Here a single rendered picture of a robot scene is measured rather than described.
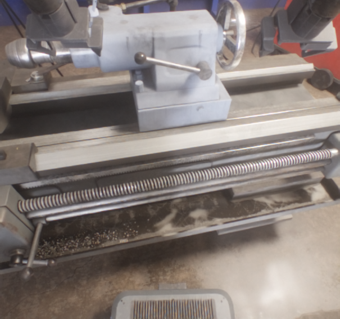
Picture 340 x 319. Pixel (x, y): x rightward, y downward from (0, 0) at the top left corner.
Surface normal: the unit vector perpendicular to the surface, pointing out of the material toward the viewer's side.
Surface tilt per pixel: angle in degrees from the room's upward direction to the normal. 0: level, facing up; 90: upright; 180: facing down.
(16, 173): 90
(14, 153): 0
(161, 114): 90
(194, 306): 0
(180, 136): 36
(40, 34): 30
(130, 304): 0
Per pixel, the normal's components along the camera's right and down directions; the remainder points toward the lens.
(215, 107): 0.21, 0.75
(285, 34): 0.03, -0.18
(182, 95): 0.19, 0.35
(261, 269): 0.02, -0.65
